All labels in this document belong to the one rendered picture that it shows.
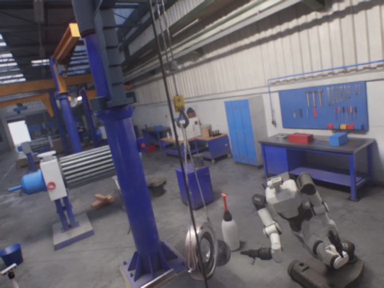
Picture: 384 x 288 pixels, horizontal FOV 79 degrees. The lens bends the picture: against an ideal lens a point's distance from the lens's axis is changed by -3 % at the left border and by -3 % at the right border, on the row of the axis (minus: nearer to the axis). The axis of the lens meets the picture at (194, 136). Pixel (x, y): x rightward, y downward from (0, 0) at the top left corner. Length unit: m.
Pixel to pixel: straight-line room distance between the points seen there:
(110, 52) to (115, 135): 0.89
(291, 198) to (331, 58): 3.58
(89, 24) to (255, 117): 4.26
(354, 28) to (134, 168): 4.17
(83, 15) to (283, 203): 2.66
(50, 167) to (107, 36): 2.81
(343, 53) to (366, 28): 0.50
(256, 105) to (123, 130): 3.90
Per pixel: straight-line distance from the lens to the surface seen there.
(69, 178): 4.81
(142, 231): 3.22
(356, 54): 5.06
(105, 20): 2.61
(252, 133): 5.98
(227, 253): 2.09
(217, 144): 7.23
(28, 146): 13.54
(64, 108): 8.29
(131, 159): 2.91
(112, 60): 2.62
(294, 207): 2.18
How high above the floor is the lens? 2.17
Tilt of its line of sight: 10 degrees down
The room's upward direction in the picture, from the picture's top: 11 degrees counter-clockwise
